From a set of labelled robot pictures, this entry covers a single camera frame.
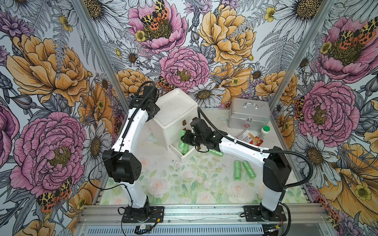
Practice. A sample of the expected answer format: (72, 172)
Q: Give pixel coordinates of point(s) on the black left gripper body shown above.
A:
(153, 113)

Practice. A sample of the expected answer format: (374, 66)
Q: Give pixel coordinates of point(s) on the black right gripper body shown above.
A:
(199, 139)

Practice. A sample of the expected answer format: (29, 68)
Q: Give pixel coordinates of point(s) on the white bottom drawer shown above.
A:
(177, 147)

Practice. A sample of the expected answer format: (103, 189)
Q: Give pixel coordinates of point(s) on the white plastic drawer cabinet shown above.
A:
(177, 110)

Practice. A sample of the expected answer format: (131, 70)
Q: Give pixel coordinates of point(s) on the green bag roll back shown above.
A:
(216, 153)

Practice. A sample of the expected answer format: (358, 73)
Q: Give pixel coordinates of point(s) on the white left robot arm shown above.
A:
(120, 161)

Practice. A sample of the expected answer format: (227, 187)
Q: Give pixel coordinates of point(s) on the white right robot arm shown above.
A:
(275, 166)

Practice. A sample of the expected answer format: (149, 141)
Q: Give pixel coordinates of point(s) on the floral table mat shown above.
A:
(203, 180)

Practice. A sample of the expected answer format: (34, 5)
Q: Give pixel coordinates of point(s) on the red white small box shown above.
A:
(248, 137)

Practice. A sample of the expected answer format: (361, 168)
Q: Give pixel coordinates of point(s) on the silver aluminium case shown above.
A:
(248, 114)

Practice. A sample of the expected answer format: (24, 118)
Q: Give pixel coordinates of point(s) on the white bottle green cap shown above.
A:
(263, 132)

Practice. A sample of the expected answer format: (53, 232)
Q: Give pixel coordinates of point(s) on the aluminium front rail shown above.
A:
(206, 220)

